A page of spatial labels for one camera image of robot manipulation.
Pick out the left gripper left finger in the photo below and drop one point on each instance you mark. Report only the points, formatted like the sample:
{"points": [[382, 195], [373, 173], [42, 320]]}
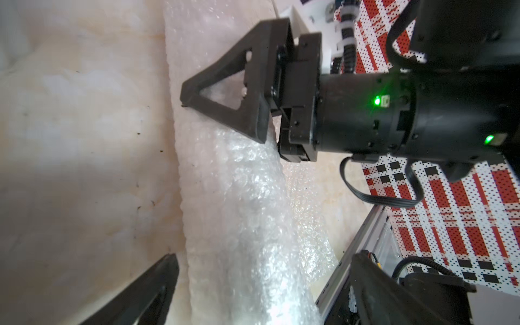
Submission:
{"points": [[146, 300]]}

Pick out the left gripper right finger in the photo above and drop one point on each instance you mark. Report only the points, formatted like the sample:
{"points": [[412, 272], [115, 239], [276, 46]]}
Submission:
{"points": [[381, 300]]}

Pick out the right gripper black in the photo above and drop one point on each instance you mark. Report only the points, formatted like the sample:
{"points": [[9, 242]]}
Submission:
{"points": [[367, 115]]}

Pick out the bubble wrap sheet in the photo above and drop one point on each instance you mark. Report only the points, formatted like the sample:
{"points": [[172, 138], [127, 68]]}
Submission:
{"points": [[255, 235]]}

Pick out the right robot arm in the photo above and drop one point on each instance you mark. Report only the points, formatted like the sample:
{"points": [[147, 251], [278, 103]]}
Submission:
{"points": [[451, 97]]}

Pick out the aluminium front rail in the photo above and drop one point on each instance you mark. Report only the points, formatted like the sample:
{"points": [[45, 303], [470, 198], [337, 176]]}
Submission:
{"points": [[375, 236]]}

